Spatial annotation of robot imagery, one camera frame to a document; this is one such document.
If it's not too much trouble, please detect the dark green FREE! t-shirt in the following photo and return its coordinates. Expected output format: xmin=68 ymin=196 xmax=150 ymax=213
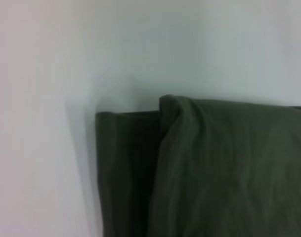
xmin=95 ymin=94 xmax=301 ymax=237

